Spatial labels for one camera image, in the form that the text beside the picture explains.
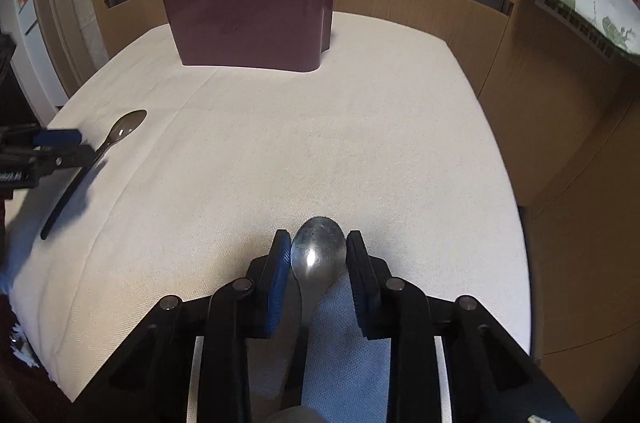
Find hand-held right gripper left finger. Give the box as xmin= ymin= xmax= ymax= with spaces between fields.
xmin=72 ymin=229 xmax=293 ymax=423

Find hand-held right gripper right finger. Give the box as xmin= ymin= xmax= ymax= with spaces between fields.
xmin=346 ymin=230 xmax=583 ymax=423

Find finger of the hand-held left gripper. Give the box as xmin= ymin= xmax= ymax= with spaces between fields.
xmin=0 ymin=127 xmax=84 ymax=149
xmin=27 ymin=143 xmax=96 ymax=176

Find black-handled metal spoon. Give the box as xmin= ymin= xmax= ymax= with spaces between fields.
xmin=279 ymin=216 xmax=347 ymax=414
xmin=40 ymin=109 xmax=148 ymax=240

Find maroon plastic utensil holder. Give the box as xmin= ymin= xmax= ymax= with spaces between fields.
xmin=159 ymin=0 xmax=342 ymax=74

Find short grey vent grille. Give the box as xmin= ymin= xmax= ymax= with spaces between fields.
xmin=535 ymin=0 xmax=627 ymax=64

